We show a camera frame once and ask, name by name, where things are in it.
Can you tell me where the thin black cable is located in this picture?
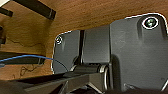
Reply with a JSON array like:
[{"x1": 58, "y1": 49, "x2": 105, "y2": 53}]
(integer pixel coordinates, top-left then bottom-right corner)
[{"x1": 6, "y1": 35, "x2": 69, "y2": 77}]

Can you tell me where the blue cable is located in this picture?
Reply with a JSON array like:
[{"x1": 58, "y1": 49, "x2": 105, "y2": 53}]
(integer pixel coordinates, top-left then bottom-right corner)
[{"x1": 0, "y1": 55, "x2": 55, "y2": 67}]

